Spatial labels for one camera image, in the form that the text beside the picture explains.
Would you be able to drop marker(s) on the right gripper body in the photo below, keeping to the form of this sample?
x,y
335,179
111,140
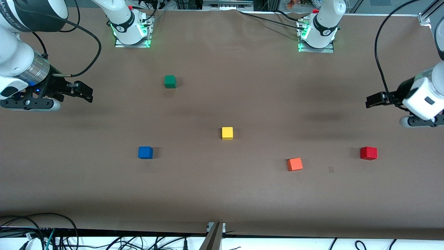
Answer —
x,y
55,84

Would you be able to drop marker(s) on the red wooden block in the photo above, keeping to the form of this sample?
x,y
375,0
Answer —
x,y
368,153

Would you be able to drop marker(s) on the blue wooden block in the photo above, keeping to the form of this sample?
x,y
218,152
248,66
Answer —
x,y
145,152

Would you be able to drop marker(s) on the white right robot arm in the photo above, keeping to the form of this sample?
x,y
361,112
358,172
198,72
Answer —
x,y
10,52

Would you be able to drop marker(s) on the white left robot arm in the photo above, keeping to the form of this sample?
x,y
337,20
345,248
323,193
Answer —
x,y
324,21

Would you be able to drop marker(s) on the green wooden block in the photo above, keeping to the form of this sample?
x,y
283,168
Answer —
x,y
169,81

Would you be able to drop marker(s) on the orange wooden block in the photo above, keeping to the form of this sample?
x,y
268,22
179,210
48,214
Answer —
x,y
295,164

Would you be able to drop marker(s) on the yellow wooden block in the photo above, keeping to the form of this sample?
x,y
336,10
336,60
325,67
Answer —
x,y
227,133

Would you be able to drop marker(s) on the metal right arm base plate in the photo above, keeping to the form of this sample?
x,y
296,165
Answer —
x,y
147,38

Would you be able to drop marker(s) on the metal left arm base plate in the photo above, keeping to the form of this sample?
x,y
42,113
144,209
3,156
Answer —
x,y
301,47

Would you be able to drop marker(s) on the silver rail behind table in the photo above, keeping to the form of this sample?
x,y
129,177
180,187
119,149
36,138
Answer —
x,y
227,4

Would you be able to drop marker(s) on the aluminium profile post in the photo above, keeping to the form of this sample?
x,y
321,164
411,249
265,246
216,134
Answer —
x,y
212,239

